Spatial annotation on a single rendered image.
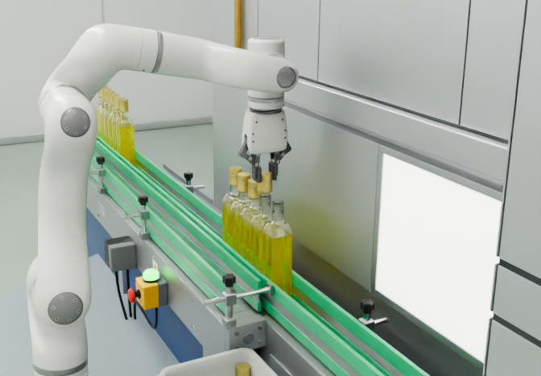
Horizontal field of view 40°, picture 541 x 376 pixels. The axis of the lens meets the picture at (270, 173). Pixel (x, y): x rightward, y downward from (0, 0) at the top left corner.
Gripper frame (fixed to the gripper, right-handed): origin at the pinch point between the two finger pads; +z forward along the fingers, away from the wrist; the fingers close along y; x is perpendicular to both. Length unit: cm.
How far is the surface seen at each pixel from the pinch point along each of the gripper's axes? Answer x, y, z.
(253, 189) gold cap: -4.4, 0.9, 5.5
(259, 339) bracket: 12.8, 7.4, 36.0
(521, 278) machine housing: 100, 21, -20
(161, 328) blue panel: -40, 14, 58
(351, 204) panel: 18.5, -12.5, 4.0
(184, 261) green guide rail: -19.7, 13.4, 28.3
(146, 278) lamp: -30, 21, 36
